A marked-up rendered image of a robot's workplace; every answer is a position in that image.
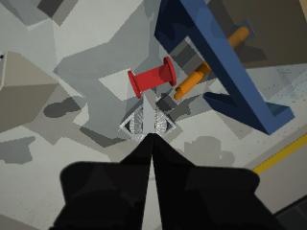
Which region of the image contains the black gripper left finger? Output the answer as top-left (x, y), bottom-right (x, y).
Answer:
top-left (59, 133), bottom-right (154, 230)

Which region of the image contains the clear-panelled guard cubby with blue frame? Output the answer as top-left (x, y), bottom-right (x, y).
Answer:
top-left (203, 0), bottom-right (307, 127)

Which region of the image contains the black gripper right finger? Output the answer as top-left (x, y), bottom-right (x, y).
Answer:
top-left (152, 133), bottom-right (260, 230)

